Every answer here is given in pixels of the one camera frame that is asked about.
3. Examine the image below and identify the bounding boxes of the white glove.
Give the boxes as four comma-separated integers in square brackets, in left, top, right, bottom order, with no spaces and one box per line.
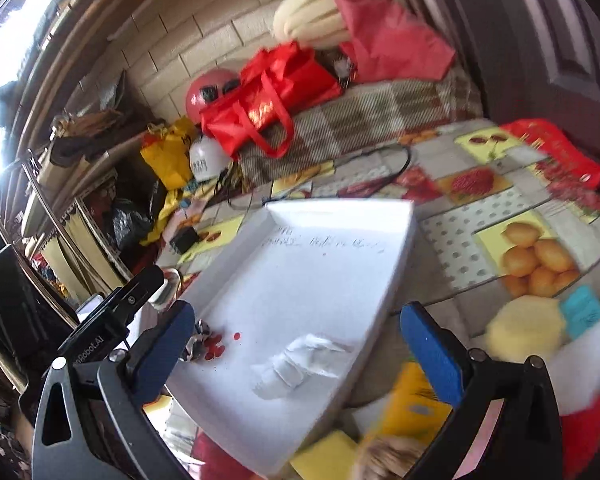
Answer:
[251,334,352,400]

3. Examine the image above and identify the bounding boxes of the cream foam cushion roll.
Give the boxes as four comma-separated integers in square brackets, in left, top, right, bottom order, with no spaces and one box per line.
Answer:
[272,0,350,50]

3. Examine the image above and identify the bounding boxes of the red gift bag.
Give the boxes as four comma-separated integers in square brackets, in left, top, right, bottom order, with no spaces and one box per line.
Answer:
[500,118,600,190]

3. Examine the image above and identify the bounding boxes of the yellow plastic bag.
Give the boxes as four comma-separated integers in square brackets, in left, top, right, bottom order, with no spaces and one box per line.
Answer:
[140,116,198,191]

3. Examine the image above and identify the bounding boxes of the grey metal door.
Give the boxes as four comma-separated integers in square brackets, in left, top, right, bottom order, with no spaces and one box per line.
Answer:
[407,0,600,151]

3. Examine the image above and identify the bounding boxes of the yellow sponge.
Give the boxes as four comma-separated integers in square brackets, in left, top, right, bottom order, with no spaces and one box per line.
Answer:
[484,295,566,363]

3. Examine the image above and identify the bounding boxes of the white foam sheet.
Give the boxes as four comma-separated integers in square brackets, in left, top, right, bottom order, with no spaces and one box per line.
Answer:
[547,322,600,416]

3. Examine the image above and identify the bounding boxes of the red helmet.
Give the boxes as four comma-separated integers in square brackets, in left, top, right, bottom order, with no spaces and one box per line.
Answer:
[185,68,240,125]

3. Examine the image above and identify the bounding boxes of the small black adapter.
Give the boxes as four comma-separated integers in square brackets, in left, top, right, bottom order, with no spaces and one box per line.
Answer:
[170,226,200,255]

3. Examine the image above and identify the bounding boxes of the fruit pattern tablecloth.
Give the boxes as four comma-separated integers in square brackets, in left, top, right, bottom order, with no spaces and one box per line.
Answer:
[154,116,600,480]

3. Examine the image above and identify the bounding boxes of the shiny red tote bag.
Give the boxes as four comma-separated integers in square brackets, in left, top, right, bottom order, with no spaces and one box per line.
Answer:
[200,41,342,159]

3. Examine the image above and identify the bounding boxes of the red plush ball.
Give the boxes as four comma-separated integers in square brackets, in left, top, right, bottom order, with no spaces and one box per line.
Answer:
[560,394,600,479]

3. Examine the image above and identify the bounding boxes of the white helmet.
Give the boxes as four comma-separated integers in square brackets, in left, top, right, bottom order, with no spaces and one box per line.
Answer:
[189,136,232,182]

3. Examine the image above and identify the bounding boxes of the black plastic bag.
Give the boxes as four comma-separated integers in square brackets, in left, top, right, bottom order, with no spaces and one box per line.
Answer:
[111,198,154,252]

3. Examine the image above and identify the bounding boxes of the black cable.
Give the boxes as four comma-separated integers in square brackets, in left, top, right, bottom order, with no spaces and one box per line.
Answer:
[214,143,413,212]

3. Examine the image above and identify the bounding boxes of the dark red fabric bag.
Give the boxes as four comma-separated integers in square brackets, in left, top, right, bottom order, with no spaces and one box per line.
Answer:
[335,0,455,84]

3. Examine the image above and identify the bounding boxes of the patterned scrunchie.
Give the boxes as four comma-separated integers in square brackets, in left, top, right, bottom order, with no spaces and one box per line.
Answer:
[181,320,225,362]

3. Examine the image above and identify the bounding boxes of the white foam tray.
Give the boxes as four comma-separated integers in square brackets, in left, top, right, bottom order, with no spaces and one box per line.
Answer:
[168,198,415,478]

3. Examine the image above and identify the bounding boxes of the plaid blanket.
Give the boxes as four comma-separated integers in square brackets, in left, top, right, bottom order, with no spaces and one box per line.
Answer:
[238,65,483,186]

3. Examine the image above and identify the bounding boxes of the yellow tissue pack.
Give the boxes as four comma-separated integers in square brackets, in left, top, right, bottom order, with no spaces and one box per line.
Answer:
[363,361,452,445]

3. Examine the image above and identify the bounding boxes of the blue tissue pack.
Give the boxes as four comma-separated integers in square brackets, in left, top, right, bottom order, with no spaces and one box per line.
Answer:
[560,285,600,340]

